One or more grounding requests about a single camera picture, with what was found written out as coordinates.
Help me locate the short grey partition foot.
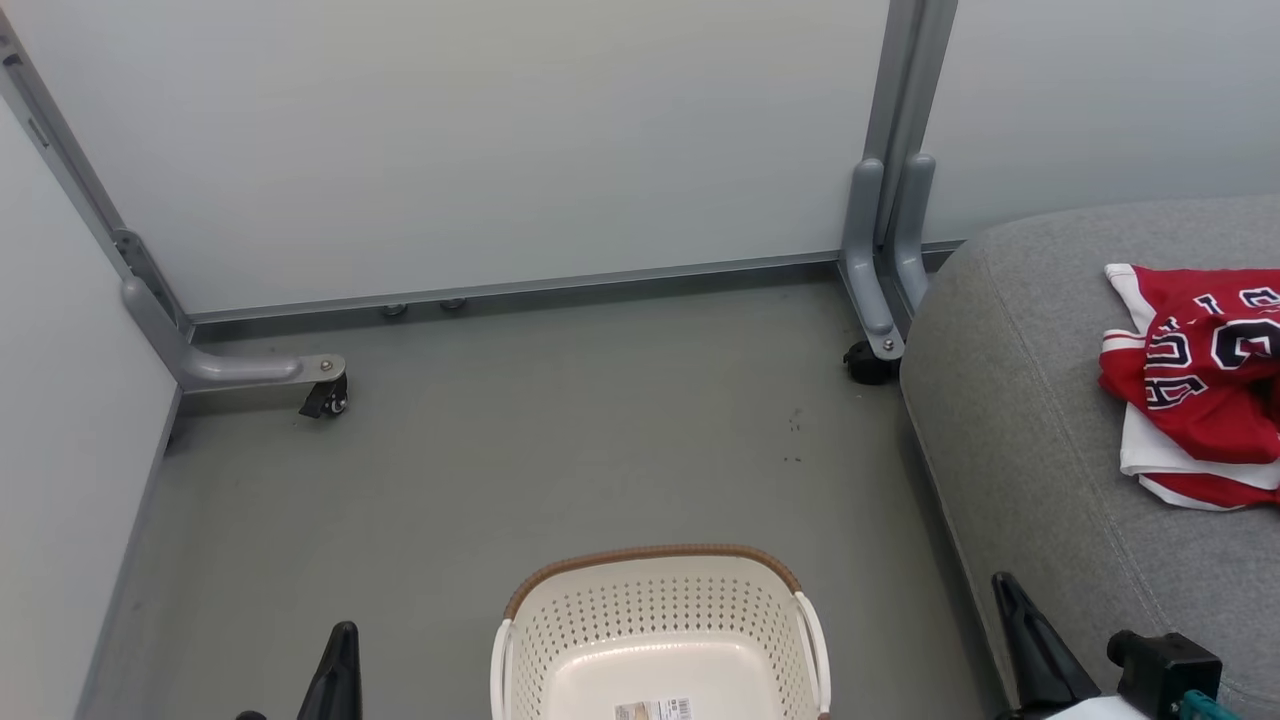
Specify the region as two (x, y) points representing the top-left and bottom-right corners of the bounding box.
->
(839, 155), (907, 362)
(893, 152), (938, 313)

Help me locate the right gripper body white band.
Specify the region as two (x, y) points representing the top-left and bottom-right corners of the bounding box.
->
(1038, 629), (1224, 720)

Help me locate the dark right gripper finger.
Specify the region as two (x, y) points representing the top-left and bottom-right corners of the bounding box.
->
(990, 571), (1103, 720)

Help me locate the grey fabric sofa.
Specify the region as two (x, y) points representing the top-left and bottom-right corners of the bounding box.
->
(899, 194), (1280, 720)

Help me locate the black cable teal plug right arm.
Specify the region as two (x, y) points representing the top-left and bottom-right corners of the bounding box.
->
(1178, 689), (1244, 720)

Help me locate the red white basketball jersey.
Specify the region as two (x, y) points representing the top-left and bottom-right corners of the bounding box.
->
(1097, 262), (1280, 514)

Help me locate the grey partition bottom rail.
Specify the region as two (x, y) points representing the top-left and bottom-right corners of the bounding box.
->
(188, 240), (966, 327)

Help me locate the cream perforated laundry basket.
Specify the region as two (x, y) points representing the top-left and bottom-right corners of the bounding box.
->
(489, 544), (833, 720)

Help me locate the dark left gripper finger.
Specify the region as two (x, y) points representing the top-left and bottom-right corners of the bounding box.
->
(297, 621), (362, 720)

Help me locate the grey slanted partition post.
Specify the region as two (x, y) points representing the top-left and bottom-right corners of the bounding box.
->
(0, 10), (193, 336)

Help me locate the barcode label sticker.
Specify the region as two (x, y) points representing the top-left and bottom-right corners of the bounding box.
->
(612, 696), (694, 720)

